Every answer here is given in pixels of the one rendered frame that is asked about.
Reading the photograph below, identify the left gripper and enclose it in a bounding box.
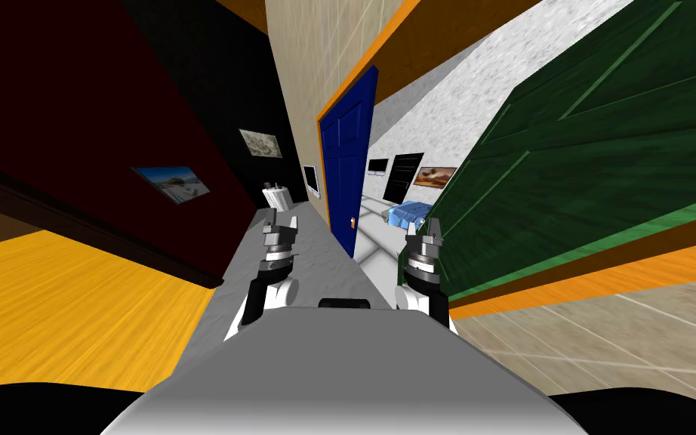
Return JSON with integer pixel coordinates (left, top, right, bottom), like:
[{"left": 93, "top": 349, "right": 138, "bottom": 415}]
[{"left": 262, "top": 208, "right": 299, "bottom": 262}]

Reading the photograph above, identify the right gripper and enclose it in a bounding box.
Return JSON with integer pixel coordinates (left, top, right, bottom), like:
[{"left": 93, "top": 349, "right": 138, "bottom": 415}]
[{"left": 405, "top": 217, "right": 445, "bottom": 274}]

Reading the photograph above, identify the blue bed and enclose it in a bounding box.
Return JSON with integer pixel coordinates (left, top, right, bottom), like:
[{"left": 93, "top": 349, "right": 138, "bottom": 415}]
[{"left": 381, "top": 201, "right": 434, "bottom": 230}]

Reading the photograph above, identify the black door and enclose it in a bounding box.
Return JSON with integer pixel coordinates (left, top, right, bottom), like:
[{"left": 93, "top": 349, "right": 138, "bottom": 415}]
[{"left": 381, "top": 153, "right": 425, "bottom": 205}]

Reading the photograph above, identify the blue door leaf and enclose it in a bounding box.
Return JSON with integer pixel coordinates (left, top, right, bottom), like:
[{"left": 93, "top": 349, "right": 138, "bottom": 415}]
[{"left": 319, "top": 65, "right": 380, "bottom": 260}]

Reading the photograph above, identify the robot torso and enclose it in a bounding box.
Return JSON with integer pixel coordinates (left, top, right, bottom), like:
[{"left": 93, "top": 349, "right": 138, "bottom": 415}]
[{"left": 99, "top": 298, "right": 590, "bottom": 435}]

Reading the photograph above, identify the green door leaf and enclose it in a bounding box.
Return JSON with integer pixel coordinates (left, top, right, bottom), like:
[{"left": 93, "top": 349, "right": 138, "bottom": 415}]
[{"left": 397, "top": 0, "right": 696, "bottom": 301}]

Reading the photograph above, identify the brown desert wall picture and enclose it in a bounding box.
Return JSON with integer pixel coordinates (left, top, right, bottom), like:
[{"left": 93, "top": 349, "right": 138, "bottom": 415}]
[{"left": 414, "top": 166, "right": 458, "bottom": 190}]

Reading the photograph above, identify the grey sketch wall picture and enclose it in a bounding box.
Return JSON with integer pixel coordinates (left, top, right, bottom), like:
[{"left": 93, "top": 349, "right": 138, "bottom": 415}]
[{"left": 239, "top": 128, "right": 283, "bottom": 159}]

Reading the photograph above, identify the blue landscape wall picture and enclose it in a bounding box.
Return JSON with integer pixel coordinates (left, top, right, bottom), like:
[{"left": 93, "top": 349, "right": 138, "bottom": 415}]
[{"left": 130, "top": 165, "right": 211, "bottom": 206}]

